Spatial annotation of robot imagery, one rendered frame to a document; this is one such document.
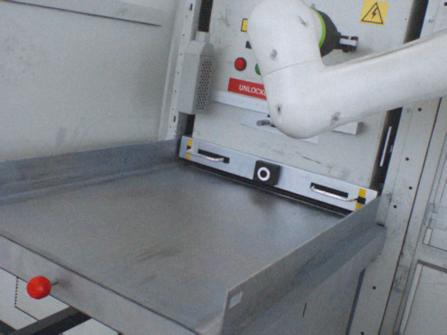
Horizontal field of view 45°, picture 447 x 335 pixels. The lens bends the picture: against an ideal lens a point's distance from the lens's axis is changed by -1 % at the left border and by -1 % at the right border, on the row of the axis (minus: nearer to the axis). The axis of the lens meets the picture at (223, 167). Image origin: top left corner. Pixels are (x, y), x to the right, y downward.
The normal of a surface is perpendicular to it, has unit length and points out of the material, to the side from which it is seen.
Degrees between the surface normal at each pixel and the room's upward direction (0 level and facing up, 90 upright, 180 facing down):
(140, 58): 90
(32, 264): 90
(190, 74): 90
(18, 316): 90
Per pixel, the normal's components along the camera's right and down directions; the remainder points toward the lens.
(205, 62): 0.84, 0.26
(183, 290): 0.16, -0.96
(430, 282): -0.51, 0.12
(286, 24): 0.07, 0.09
